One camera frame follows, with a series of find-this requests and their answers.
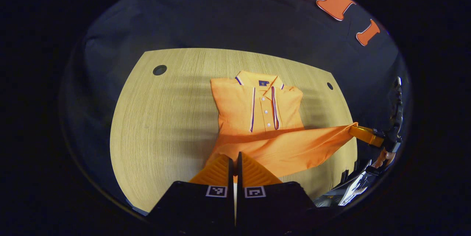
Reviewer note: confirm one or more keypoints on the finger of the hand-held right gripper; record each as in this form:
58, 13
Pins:
366, 135

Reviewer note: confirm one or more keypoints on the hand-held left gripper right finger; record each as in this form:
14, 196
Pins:
272, 210

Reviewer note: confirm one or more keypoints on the orange T-shirt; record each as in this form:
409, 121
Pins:
265, 147

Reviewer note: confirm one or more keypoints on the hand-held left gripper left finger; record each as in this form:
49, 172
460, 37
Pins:
198, 210

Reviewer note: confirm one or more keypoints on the white and dark equipment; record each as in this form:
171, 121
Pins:
355, 188

